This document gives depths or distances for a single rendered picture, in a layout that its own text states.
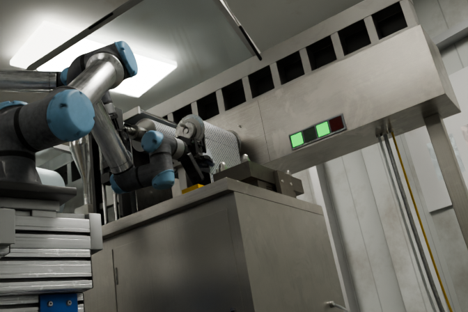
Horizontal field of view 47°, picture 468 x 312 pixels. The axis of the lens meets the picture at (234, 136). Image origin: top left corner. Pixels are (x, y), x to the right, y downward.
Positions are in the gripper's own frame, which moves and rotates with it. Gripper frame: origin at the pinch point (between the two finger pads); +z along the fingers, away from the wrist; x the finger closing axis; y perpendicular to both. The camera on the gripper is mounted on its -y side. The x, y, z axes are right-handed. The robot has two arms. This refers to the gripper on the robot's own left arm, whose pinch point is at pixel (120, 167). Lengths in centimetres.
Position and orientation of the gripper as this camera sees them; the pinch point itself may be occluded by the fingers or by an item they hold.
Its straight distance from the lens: 214.5
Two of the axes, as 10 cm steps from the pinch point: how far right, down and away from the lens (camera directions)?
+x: 7.2, -2.6, 6.4
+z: 3.0, 9.5, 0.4
